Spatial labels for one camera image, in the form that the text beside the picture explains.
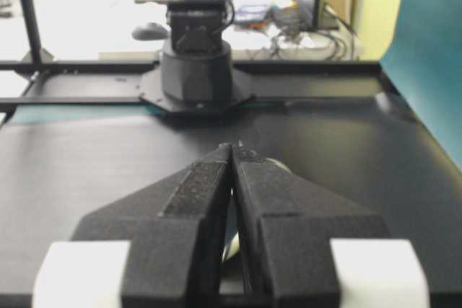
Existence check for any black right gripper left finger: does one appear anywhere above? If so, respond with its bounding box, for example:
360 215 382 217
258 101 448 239
32 144 231 307

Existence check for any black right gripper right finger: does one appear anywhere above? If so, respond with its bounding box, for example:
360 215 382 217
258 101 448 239
232 146 430 307

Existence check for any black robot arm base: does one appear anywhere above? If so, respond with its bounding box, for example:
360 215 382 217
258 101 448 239
140 0 255 115

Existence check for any black computer mouse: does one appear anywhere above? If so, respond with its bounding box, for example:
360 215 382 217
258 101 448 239
131 22 168 41

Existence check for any teal backdrop sheet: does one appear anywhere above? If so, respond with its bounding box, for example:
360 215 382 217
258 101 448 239
380 0 461 166

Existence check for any black cable bundle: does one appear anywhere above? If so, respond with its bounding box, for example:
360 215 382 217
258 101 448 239
269 1 362 61

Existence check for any black metal frame post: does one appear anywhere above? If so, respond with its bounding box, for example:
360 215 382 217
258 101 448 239
20 0 54 66

